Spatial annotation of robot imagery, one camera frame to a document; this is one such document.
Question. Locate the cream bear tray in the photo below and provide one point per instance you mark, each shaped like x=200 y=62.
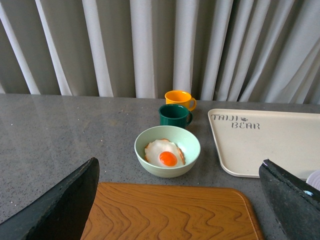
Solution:
x=244 y=138

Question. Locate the fake fried egg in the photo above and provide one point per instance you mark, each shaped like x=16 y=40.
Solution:
x=164 y=153

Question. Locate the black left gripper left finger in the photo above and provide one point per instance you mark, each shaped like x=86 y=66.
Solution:
x=59 y=214

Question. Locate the yellow mug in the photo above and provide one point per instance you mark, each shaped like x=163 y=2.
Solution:
x=182 y=98

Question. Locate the wooden serving tray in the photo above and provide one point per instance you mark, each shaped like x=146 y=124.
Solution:
x=127 y=211

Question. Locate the grey white curtain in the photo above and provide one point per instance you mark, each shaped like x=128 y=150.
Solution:
x=224 y=50

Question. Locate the light green bowl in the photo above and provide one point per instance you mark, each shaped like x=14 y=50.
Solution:
x=184 y=139

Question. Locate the white ridged plate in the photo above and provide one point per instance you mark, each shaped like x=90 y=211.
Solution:
x=314 y=180

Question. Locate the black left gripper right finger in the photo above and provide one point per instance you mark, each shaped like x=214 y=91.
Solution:
x=295 y=203

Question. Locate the dark green mug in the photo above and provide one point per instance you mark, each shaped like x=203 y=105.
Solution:
x=175 y=115

